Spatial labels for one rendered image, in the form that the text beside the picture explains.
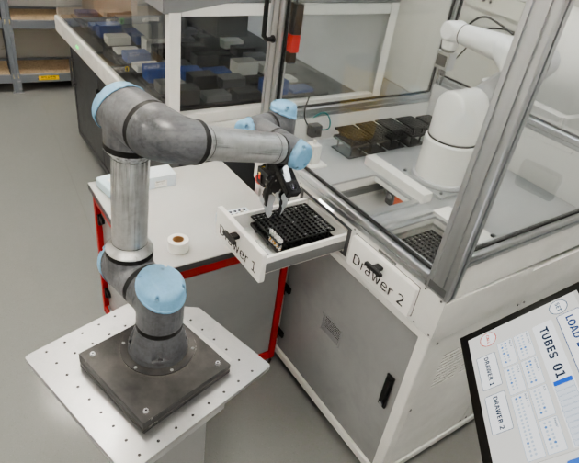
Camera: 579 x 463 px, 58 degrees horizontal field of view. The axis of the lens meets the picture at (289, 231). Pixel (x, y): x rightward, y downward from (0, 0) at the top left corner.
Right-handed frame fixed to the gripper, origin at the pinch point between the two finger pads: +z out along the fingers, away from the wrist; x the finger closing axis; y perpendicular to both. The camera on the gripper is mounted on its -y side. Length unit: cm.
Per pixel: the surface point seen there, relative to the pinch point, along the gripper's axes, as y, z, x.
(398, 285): -36.6, 8.2, -21.1
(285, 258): -9.8, 10.2, 1.2
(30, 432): 29, 97, 79
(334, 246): -9.7, 11.6, -18.1
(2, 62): 412, 85, 24
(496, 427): -87, -2, 1
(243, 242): -0.4, 7.7, 11.1
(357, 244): -16.8, 6.9, -21.0
